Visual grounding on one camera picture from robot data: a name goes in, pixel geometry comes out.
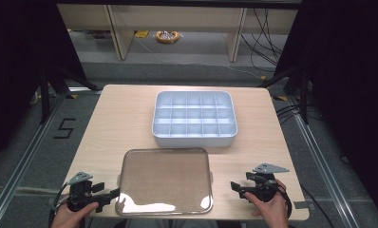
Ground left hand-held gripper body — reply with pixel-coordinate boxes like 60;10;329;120
66;171;98;213

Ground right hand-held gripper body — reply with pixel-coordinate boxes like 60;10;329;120
245;162;291;203

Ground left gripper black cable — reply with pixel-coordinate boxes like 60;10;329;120
47;182;71;228

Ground person's left hand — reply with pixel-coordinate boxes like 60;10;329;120
50;201;100;228

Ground transparent plastic lid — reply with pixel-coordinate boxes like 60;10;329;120
114;147;215;218

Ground grey tape piece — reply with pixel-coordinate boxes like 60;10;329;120
293;200;316;211

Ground black floor cables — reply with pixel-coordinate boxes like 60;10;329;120
274;104;307;125

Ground black floor cable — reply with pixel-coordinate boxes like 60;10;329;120
298;182;335;228

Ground person's right hand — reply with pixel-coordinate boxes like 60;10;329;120
244;179;290;228

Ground bundle of black hanging cables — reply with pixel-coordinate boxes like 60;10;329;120
239;7;290;74

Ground white compartment organizer box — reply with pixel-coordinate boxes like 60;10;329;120
151;90;238;148

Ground aluminium floor rail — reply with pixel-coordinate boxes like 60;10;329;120
0;91;68;228
287;94;378;228

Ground black metal stand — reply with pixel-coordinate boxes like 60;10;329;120
258;61;314;125
38;61;100;125

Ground black curtain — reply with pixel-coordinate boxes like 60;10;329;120
274;0;378;219
0;0;87;169

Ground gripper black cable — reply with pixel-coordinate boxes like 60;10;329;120
275;182;293;219
47;182;71;228

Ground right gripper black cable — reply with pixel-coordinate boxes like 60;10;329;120
275;182;293;219

